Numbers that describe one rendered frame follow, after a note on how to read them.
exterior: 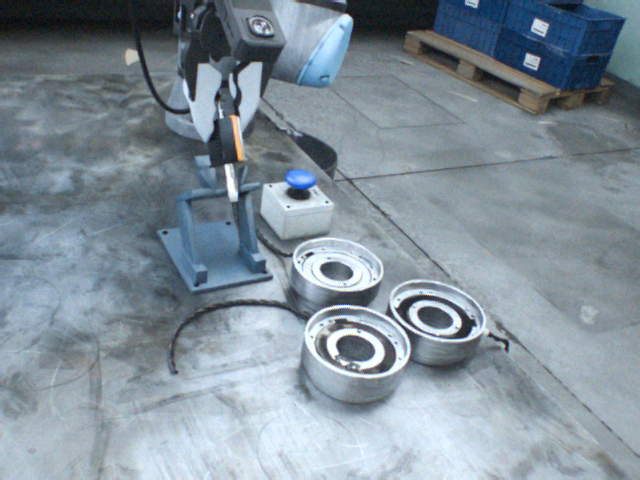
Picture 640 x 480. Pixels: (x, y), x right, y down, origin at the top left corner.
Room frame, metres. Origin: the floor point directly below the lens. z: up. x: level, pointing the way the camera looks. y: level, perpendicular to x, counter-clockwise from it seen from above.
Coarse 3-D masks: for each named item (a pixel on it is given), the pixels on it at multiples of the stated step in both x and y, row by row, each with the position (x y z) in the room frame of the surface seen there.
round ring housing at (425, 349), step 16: (400, 288) 0.60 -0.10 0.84; (416, 288) 0.61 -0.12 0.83; (432, 288) 0.62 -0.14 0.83; (448, 288) 0.61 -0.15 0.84; (416, 304) 0.59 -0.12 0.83; (432, 304) 0.59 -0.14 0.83; (464, 304) 0.60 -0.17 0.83; (400, 320) 0.54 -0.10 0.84; (416, 320) 0.56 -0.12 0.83; (432, 320) 0.59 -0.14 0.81; (448, 320) 0.58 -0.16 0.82; (480, 320) 0.57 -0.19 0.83; (416, 336) 0.52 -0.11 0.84; (480, 336) 0.54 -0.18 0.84; (416, 352) 0.52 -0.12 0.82; (432, 352) 0.52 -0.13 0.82; (448, 352) 0.52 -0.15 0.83; (464, 352) 0.53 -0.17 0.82
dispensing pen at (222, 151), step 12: (216, 96) 0.66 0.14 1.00; (216, 108) 0.66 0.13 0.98; (216, 120) 0.64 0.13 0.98; (228, 120) 0.64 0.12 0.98; (216, 132) 0.64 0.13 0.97; (228, 132) 0.63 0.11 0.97; (216, 144) 0.63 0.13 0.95; (228, 144) 0.63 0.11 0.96; (216, 156) 0.63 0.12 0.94; (228, 156) 0.62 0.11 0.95; (228, 168) 0.63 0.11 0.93; (228, 180) 0.62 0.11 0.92; (228, 192) 0.62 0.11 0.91; (240, 240) 0.60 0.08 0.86
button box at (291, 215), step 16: (272, 192) 0.75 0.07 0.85; (288, 192) 0.75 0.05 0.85; (304, 192) 0.76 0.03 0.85; (320, 192) 0.78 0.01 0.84; (272, 208) 0.74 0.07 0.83; (288, 208) 0.72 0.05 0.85; (304, 208) 0.73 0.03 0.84; (320, 208) 0.74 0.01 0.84; (272, 224) 0.74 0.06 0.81; (288, 224) 0.72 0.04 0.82; (304, 224) 0.73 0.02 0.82; (320, 224) 0.74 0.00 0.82
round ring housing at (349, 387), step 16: (320, 320) 0.53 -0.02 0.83; (352, 320) 0.54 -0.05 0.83; (368, 320) 0.54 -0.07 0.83; (384, 320) 0.54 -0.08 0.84; (304, 336) 0.49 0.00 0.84; (336, 336) 0.51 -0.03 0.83; (352, 336) 0.52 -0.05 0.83; (368, 336) 0.52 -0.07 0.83; (400, 336) 0.52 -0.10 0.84; (304, 352) 0.48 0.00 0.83; (336, 352) 0.48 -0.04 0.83; (352, 352) 0.52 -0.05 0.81; (368, 352) 0.51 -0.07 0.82; (384, 352) 0.50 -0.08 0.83; (400, 352) 0.50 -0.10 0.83; (320, 368) 0.45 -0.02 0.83; (336, 368) 0.45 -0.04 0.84; (400, 368) 0.46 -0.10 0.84; (320, 384) 0.46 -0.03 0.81; (336, 384) 0.45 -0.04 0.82; (352, 384) 0.44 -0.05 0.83; (368, 384) 0.45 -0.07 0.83; (384, 384) 0.45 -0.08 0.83; (352, 400) 0.45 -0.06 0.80; (368, 400) 0.45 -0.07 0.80
